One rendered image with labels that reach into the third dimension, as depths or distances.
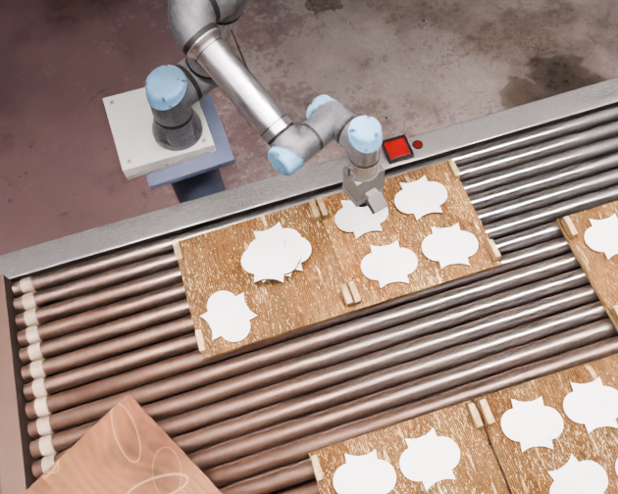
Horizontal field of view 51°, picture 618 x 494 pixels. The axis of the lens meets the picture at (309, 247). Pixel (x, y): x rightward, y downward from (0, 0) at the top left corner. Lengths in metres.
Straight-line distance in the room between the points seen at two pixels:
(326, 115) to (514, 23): 2.27
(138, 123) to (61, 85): 1.54
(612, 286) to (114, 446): 1.29
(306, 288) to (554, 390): 0.66
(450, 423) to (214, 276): 0.71
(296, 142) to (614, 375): 0.95
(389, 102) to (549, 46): 0.87
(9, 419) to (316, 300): 0.81
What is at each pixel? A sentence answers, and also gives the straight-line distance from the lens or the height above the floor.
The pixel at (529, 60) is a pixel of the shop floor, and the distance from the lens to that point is 3.52.
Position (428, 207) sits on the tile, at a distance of 1.83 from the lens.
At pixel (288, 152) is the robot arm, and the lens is 1.46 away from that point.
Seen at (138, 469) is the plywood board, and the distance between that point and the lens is 1.56.
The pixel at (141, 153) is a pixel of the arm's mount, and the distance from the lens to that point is 2.04.
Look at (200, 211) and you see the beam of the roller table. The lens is 1.89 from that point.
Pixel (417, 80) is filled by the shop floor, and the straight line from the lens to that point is 3.34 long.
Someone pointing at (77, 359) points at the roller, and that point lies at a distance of 1.81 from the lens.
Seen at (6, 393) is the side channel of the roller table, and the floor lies 0.95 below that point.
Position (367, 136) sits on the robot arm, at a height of 1.34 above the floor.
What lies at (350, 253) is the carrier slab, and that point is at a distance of 1.76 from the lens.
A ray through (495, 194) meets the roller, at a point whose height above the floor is 0.92.
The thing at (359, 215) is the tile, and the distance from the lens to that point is 1.81.
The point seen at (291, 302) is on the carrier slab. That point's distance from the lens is 1.71.
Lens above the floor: 2.52
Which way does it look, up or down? 63 degrees down
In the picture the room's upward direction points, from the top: 6 degrees counter-clockwise
